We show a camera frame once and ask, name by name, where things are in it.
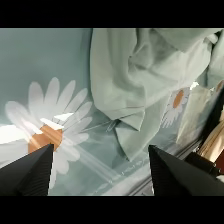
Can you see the pale green shirt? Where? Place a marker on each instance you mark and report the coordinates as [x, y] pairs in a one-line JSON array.
[[133, 76]]

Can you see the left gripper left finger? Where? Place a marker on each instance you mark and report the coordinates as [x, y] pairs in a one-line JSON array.
[[28, 176]]

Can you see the cream garment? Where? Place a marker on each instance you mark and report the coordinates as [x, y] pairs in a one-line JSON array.
[[195, 113]]

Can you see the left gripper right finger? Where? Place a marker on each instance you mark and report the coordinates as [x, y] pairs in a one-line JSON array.
[[176, 178]]

